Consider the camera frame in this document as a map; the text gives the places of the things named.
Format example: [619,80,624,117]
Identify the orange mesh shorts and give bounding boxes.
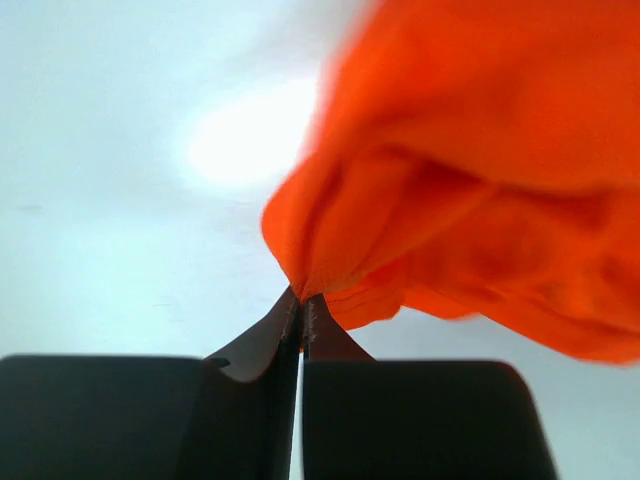
[262,1,639,365]

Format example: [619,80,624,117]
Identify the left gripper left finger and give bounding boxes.
[1,292,301,479]

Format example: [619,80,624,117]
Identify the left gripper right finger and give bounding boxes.
[302,295,558,480]

